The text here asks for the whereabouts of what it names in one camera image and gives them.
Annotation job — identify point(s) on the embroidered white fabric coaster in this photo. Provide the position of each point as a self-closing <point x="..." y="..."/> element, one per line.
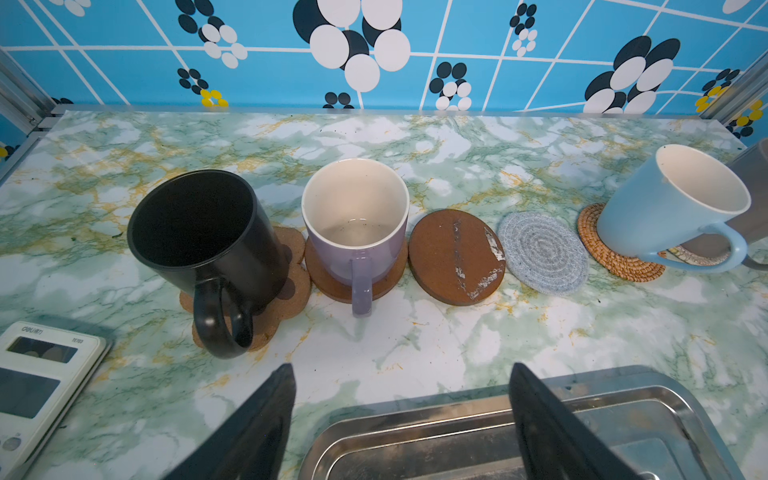
<point x="689" y="257"/>

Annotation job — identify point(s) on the dark round wooden coaster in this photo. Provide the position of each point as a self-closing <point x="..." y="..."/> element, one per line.
<point x="340" y="292"/>

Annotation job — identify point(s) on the woven rattan coaster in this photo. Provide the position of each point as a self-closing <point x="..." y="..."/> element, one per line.
<point x="627" y="268"/>

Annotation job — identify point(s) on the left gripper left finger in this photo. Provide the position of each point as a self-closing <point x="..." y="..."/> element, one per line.
<point x="251" y="443"/>

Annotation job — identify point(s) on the scratched round wooden coaster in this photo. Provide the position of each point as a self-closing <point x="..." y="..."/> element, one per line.
<point x="455" y="257"/>

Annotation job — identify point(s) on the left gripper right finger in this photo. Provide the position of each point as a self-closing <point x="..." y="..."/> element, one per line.
<point x="553" y="442"/>

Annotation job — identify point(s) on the paw shaped wooden coaster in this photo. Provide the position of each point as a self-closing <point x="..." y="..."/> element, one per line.
<point x="288" y="294"/>

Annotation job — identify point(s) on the grey blue crochet coaster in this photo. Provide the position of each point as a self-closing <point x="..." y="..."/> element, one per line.
<point x="543" y="254"/>

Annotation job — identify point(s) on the metal serving tray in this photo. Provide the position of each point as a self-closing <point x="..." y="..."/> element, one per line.
<point x="646" y="418"/>

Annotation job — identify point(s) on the light blue mug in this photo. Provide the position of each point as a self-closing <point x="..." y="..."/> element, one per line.
<point x="675" y="196"/>

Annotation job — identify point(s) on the purple mug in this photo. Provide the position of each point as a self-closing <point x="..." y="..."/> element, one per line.
<point x="356" y="211"/>

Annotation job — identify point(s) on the black mug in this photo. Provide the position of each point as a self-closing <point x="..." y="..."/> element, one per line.
<point x="184" y="194"/>

